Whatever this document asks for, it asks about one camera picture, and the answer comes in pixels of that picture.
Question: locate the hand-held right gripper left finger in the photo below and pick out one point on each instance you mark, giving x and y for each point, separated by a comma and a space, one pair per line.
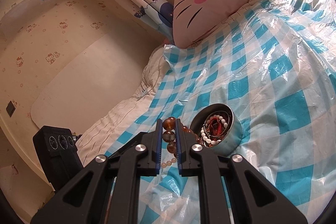
157, 146

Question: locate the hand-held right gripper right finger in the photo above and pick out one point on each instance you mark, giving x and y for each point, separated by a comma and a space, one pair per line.
179, 146

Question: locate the round metal tin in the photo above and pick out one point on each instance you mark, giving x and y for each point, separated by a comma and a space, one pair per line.
228, 142

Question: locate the white striped quilt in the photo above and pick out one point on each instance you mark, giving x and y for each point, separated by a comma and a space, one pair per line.
118, 116

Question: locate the blue checkered plastic sheet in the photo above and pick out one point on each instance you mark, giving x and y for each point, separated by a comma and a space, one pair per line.
262, 69

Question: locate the pink cat face pillow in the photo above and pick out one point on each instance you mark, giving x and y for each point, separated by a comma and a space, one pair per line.
223, 3

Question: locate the dark wall socket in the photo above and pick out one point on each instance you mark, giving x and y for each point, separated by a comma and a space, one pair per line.
10, 108

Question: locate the cream wall board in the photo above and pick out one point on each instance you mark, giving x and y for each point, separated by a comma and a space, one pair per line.
86, 82

